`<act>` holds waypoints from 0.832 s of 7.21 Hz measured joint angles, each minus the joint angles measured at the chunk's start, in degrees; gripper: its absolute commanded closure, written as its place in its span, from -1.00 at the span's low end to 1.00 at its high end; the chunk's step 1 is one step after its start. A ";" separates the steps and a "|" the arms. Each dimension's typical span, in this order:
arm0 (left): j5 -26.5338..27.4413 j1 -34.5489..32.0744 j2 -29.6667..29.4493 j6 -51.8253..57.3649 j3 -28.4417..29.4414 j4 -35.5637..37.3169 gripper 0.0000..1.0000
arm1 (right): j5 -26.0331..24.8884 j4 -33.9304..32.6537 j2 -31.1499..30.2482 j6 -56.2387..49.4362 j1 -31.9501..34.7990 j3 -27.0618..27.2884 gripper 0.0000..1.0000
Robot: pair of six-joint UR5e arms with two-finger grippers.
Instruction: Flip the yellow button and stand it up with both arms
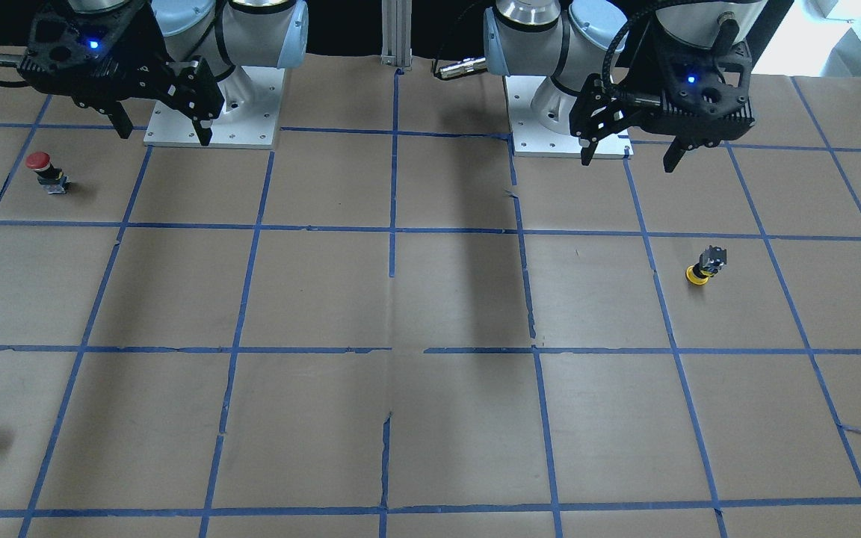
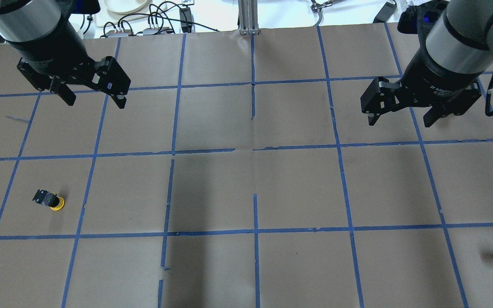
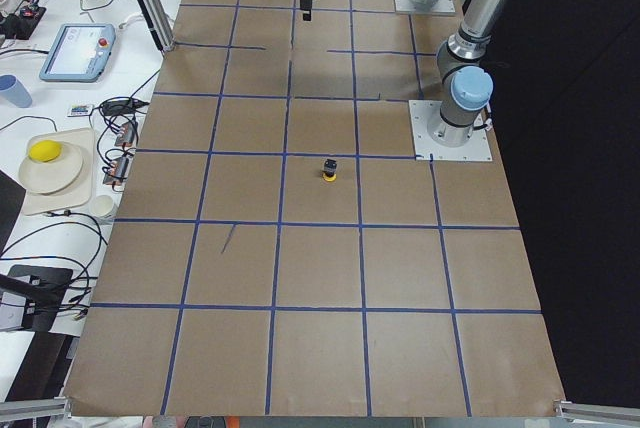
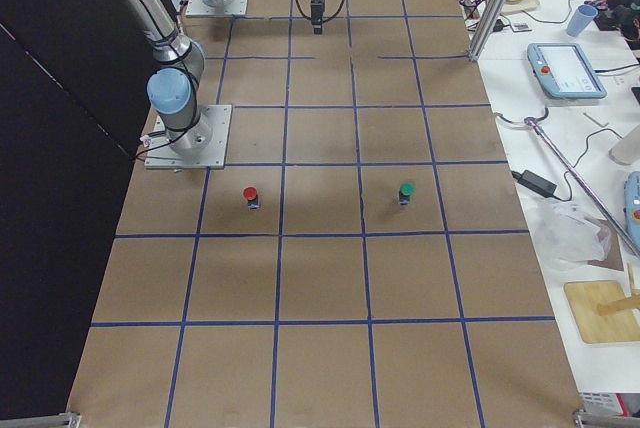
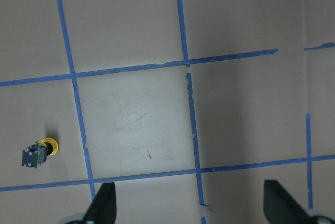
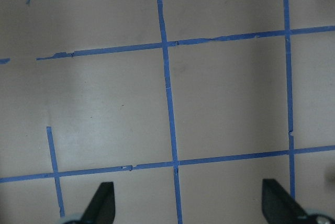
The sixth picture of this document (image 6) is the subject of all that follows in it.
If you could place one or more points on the brown paper table cover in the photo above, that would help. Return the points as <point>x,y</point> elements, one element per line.
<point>186,105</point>

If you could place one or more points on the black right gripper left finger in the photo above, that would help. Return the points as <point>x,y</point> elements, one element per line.
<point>102,207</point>

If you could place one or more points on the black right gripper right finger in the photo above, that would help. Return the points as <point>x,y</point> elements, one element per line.
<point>278,206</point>

